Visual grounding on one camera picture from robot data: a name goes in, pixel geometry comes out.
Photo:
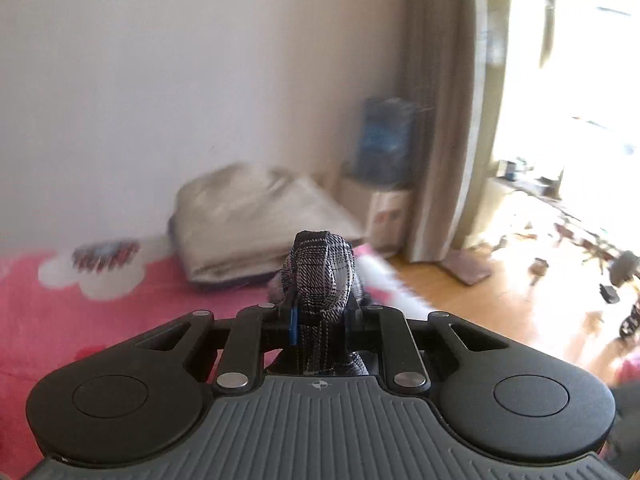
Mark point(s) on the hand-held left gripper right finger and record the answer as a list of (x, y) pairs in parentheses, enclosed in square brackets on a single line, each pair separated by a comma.
[(362, 322)]

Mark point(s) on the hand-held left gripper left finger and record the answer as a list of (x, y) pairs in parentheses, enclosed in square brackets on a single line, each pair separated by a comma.
[(294, 327)]

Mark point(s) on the black white plaid shirt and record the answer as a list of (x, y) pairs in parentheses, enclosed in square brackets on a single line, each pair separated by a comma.
[(320, 280)]

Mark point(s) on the folded blue jeans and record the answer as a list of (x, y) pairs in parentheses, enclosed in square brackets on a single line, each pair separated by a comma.
[(225, 285)]

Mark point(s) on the white water dispenser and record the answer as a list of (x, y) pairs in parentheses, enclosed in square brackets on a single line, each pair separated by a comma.
[(385, 215)]

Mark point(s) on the folded beige garment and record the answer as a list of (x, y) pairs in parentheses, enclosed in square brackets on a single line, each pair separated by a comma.
[(250, 225)]

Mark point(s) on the brown floor mat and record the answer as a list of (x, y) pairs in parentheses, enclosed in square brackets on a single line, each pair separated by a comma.
[(467, 267)]

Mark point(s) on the blue water bottle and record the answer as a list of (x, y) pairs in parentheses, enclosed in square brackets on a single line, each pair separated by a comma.
[(385, 140)]

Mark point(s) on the pink floral blanket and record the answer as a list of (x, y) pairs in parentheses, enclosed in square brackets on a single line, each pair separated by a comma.
[(75, 320)]

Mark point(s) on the beige curtain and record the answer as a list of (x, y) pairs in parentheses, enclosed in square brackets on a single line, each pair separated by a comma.
[(440, 110)]

